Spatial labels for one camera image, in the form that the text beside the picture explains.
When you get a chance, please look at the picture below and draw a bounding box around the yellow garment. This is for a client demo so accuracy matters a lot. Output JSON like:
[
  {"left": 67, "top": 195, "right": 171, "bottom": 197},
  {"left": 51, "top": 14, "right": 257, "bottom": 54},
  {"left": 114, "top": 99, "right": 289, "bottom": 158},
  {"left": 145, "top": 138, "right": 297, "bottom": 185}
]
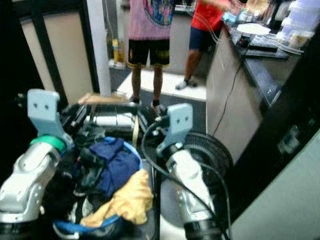
[{"left": 80, "top": 169, "right": 155, "bottom": 229}]

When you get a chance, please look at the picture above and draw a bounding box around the clear plastic containers stack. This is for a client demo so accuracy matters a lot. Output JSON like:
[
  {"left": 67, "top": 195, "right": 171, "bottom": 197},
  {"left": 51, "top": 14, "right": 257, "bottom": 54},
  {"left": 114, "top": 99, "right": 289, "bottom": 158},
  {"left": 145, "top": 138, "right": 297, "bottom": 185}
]
[{"left": 277, "top": 0, "right": 320, "bottom": 51}]

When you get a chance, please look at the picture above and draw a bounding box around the black garment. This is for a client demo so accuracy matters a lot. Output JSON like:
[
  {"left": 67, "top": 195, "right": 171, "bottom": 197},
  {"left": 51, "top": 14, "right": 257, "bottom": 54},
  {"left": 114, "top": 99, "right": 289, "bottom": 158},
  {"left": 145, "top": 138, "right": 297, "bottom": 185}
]
[{"left": 67, "top": 145, "right": 106, "bottom": 224}]

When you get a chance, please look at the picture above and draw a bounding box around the black round fan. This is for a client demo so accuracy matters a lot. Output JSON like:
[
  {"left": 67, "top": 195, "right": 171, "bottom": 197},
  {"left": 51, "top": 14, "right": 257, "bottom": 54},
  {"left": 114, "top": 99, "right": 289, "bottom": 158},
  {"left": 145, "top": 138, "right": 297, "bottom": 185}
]
[{"left": 150, "top": 130, "right": 235, "bottom": 201}]

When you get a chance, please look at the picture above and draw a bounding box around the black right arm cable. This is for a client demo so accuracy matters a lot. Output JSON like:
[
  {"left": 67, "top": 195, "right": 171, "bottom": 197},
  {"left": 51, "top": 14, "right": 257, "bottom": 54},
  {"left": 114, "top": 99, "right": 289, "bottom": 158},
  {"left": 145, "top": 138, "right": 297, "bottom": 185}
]
[{"left": 140, "top": 120, "right": 232, "bottom": 240}]

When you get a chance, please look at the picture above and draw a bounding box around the black cart frame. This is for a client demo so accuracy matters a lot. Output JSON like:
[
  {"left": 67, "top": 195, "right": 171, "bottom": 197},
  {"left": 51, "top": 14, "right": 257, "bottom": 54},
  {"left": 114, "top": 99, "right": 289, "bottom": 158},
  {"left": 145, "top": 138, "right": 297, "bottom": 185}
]
[{"left": 62, "top": 102, "right": 156, "bottom": 146}]

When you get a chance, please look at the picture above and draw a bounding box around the thin black hanging cable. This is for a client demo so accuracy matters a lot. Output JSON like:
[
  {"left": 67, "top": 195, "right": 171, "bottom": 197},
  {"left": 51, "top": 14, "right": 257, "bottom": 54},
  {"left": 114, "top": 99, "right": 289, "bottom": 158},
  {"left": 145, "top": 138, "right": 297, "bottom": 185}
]
[{"left": 212, "top": 47, "right": 251, "bottom": 137}]

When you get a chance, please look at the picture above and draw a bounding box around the beige black-framed door panel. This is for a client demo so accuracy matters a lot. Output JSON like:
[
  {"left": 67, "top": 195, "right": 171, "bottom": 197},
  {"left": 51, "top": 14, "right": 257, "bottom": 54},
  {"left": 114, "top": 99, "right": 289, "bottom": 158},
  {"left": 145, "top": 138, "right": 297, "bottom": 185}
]
[{"left": 17, "top": 0, "right": 96, "bottom": 101}]

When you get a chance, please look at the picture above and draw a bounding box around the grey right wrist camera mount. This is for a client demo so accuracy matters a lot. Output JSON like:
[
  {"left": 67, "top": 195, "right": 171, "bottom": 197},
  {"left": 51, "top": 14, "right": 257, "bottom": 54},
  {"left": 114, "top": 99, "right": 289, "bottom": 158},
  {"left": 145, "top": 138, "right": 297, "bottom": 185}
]
[{"left": 156, "top": 103, "right": 194, "bottom": 157}]

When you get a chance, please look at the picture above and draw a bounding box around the white plate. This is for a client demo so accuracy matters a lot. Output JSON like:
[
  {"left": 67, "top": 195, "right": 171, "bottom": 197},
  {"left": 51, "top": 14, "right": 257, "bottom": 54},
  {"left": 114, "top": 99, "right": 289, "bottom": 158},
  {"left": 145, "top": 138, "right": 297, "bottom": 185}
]
[{"left": 236, "top": 23, "right": 272, "bottom": 36}]

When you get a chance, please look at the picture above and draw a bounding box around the navy blue garment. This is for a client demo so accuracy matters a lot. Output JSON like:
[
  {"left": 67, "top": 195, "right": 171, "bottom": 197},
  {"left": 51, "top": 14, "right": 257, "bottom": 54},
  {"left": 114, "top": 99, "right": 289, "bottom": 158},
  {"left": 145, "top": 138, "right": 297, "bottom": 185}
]
[{"left": 87, "top": 137, "right": 144, "bottom": 199}]

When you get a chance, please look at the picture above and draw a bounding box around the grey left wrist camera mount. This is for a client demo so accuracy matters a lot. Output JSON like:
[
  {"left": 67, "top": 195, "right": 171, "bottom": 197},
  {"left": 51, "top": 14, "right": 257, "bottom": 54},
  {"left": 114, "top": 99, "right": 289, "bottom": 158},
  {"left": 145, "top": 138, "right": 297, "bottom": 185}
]
[{"left": 27, "top": 89, "right": 74, "bottom": 151}]

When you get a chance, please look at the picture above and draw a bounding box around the person in pink shirt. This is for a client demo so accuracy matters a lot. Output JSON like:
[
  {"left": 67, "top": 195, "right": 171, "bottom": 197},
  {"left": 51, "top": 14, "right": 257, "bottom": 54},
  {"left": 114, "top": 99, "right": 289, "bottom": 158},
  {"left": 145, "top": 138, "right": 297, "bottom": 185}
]
[{"left": 126, "top": 0, "right": 176, "bottom": 116}]

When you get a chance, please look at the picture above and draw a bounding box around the blue plastic laundry basket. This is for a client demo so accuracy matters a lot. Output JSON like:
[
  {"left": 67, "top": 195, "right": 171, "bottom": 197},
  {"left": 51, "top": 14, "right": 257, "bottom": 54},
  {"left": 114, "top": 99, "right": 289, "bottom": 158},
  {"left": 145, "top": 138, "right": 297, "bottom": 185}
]
[{"left": 52, "top": 135, "right": 149, "bottom": 240}]

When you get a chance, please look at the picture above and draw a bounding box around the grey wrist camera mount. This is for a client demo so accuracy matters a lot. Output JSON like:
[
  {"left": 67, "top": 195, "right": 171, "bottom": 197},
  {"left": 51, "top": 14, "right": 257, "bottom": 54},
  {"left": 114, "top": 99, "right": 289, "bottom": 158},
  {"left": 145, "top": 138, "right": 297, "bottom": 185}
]
[
  {"left": 27, "top": 89, "right": 74, "bottom": 151},
  {"left": 156, "top": 103, "right": 194, "bottom": 157}
]

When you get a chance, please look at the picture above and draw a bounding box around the person in red shirt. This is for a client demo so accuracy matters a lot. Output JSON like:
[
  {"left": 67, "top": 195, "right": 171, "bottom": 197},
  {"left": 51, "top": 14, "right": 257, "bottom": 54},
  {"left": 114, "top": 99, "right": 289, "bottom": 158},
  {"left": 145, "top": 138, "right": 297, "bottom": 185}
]
[{"left": 175, "top": 0, "right": 241, "bottom": 92}]

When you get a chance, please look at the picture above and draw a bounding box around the dark-topped beige counter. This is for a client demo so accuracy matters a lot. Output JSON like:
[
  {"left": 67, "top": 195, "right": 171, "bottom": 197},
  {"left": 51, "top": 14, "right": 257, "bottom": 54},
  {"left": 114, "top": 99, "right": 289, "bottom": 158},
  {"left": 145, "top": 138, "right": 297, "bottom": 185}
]
[{"left": 205, "top": 22, "right": 320, "bottom": 161}]

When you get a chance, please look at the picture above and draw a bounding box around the yellow bottle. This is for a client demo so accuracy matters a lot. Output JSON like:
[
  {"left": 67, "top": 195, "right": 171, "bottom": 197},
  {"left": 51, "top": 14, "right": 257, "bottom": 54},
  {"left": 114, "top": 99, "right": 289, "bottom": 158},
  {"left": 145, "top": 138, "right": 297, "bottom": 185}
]
[{"left": 112, "top": 37, "right": 126, "bottom": 65}]

